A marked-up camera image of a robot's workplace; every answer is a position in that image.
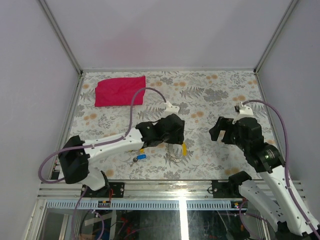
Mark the white slotted cable duct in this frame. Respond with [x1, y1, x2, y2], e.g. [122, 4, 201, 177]
[47, 199, 241, 211]

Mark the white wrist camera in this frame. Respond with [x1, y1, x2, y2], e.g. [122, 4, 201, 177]
[164, 100, 180, 115]
[232, 102, 254, 124]

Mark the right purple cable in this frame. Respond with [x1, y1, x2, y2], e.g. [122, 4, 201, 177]
[246, 99, 320, 238]

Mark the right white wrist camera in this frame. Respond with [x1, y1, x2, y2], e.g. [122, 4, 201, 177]
[232, 102, 254, 124]

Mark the blue tag key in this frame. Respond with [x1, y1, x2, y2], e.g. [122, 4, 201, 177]
[130, 154, 147, 167]

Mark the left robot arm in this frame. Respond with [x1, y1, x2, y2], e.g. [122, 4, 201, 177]
[58, 114, 185, 198]

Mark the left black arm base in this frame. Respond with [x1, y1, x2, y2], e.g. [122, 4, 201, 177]
[106, 182, 125, 199]

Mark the pink folded cloth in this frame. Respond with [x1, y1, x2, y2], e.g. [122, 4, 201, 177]
[94, 75, 146, 107]

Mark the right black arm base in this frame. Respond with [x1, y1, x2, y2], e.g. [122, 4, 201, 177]
[207, 180, 236, 199]

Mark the aluminium front rail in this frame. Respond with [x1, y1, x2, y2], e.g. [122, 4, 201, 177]
[37, 179, 307, 201]

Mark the left aluminium frame post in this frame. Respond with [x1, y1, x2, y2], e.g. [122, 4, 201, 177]
[36, 0, 83, 75]

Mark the purple cable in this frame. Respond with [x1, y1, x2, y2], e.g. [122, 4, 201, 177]
[246, 99, 320, 238]
[37, 87, 169, 240]

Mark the aluminium frame post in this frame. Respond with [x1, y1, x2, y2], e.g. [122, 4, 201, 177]
[36, 0, 83, 75]
[253, 0, 300, 73]

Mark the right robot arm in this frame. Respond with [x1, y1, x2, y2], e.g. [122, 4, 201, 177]
[209, 116, 320, 240]

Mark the right aluminium frame post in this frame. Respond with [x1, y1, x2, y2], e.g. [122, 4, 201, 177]
[253, 0, 300, 73]

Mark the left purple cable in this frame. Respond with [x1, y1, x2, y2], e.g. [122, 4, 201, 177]
[37, 87, 169, 240]

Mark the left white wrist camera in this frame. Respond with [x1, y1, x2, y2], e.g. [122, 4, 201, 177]
[164, 100, 180, 115]

